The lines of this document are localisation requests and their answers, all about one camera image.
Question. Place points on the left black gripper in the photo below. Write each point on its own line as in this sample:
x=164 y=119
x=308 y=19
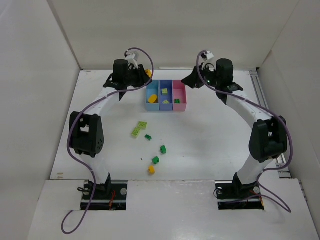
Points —
x=139 y=77

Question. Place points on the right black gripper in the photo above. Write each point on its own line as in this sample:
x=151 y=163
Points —
x=194 y=78

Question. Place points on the yellow arch lego brick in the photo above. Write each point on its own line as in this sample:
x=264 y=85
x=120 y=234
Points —
x=148 y=72

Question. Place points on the yellow rounded lego brick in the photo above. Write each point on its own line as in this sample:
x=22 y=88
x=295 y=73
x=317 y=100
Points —
x=153 y=99

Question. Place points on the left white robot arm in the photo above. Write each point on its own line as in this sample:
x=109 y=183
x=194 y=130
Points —
x=86 y=135

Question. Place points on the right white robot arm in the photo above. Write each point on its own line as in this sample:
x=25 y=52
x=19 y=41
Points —
x=268 y=139

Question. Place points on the pink container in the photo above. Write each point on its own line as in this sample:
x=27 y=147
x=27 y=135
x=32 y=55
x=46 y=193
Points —
x=179 y=92

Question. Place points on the light blue container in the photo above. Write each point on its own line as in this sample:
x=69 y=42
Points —
x=152 y=89

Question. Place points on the small dark green lego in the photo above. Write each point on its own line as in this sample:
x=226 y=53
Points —
x=148 y=137

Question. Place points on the small yellow lego brick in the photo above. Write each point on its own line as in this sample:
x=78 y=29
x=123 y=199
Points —
x=151 y=170

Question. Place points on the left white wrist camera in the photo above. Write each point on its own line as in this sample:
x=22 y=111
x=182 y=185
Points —
x=132 y=58

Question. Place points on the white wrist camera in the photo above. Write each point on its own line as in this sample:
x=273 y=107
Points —
x=132 y=58
x=207 y=57

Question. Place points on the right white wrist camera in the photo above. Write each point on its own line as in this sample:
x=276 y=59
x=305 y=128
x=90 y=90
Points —
x=207 y=57

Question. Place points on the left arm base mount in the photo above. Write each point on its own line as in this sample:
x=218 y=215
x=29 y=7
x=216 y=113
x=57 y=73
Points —
x=110 y=197

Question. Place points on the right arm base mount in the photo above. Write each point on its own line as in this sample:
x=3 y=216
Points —
x=233 y=195

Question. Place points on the aluminium rail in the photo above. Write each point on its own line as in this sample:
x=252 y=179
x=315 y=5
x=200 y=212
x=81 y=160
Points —
x=260 y=95

